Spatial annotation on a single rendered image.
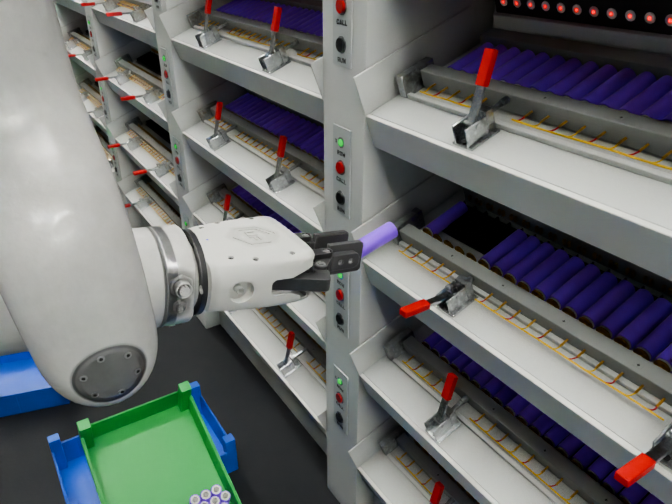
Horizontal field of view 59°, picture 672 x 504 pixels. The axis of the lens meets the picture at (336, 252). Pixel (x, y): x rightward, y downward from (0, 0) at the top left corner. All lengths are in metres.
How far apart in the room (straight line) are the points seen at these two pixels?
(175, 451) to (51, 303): 0.84
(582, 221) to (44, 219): 0.41
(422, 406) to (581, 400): 0.30
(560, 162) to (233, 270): 0.30
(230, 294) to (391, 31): 0.38
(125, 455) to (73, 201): 0.86
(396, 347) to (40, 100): 0.64
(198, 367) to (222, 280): 1.02
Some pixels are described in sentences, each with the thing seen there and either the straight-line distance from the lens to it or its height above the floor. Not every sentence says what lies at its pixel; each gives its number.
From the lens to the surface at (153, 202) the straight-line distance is 1.99.
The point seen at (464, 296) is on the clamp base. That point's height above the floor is 0.56.
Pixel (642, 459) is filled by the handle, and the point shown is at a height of 0.56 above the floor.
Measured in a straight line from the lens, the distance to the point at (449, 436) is 0.83.
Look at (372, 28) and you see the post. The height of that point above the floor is 0.83.
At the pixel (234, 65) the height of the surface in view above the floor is 0.73.
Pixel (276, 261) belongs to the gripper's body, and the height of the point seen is 0.68.
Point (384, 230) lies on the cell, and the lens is 0.62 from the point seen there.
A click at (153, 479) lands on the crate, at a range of 1.17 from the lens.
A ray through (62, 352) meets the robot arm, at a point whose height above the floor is 0.70.
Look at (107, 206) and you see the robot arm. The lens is 0.38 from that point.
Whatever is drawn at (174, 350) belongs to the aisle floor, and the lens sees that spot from 1.57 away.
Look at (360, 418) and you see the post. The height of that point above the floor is 0.25.
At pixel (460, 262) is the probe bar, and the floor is 0.58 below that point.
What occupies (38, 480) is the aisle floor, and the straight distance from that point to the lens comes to 1.35.
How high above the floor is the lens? 0.92
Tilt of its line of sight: 28 degrees down
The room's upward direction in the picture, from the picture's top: straight up
